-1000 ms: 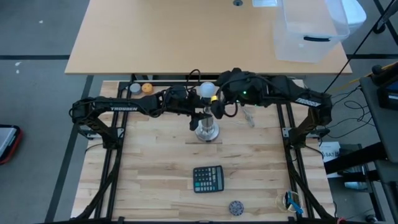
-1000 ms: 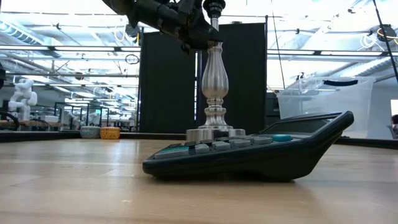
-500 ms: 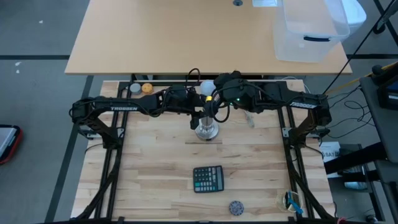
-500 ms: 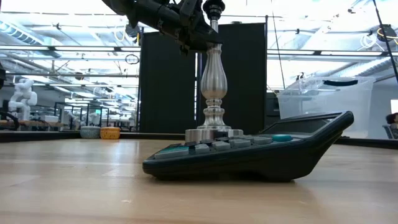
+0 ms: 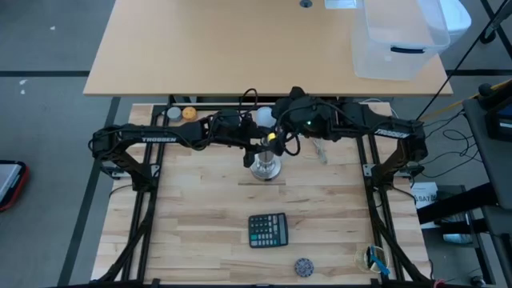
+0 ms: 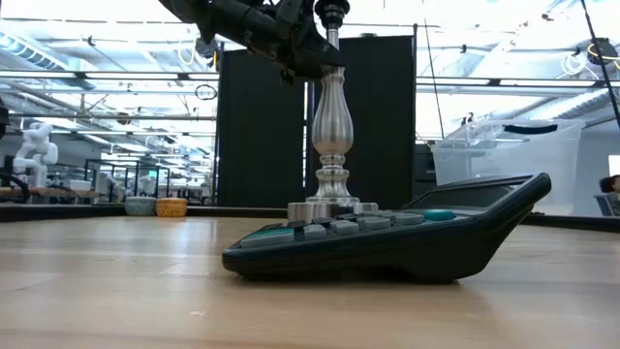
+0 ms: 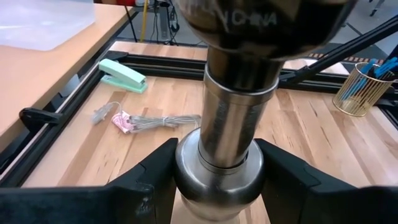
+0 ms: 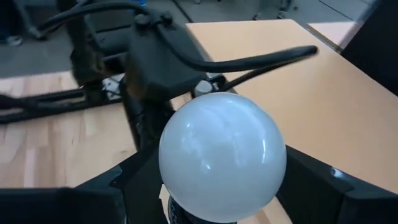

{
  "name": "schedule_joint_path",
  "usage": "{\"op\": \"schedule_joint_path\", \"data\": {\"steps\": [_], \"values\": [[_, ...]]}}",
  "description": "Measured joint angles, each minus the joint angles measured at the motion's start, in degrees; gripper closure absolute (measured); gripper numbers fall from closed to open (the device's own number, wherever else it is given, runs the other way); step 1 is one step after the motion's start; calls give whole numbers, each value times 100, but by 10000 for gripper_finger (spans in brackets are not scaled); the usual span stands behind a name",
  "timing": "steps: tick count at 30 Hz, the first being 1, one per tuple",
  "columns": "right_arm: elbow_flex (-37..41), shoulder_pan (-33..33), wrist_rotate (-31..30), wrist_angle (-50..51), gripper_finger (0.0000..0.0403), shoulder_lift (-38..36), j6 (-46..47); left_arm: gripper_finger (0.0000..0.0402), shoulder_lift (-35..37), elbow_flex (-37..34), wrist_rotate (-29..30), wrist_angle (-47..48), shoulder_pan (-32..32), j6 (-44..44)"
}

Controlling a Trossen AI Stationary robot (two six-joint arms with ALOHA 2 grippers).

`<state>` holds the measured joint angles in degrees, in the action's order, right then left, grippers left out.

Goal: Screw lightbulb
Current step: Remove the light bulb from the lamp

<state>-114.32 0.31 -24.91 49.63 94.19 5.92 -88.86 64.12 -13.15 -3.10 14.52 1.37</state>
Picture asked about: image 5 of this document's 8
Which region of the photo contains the white printed box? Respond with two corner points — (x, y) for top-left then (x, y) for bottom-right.
(411, 182), (439, 209)

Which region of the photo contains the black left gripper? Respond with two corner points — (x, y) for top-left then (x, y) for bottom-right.
(207, 108), (266, 170)

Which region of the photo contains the clear glass cup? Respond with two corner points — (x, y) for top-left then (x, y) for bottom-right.
(354, 244), (391, 276)

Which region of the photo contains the white lightbulb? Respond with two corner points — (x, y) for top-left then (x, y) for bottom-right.
(255, 106), (278, 130)

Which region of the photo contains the tan wooden desk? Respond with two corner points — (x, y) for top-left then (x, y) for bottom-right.
(82, 0), (454, 98)

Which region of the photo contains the black desk calculator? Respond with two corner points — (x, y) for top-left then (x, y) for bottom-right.
(247, 212), (290, 249)

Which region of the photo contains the clear plastic storage bin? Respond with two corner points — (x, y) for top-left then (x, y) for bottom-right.
(350, 0), (451, 82)

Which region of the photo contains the grey side table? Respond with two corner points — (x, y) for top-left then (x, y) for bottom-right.
(462, 78), (512, 210)

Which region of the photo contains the blue brush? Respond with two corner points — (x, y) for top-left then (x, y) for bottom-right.
(368, 245), (391, 276)

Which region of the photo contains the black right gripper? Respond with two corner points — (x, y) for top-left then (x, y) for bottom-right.
(271, 86), (334, 157)

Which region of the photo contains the blue patterned round dish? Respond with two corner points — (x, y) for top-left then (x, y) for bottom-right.
(294, 258), (314, 278)

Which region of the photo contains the silver table lamp base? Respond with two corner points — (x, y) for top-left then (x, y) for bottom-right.
(249, 134), (283, 182)

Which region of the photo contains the red-edged black case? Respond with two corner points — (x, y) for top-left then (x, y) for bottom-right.
(0, 159), (30, 213)

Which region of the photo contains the white label strip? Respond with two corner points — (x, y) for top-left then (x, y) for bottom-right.
(324, 0), (357, 10)

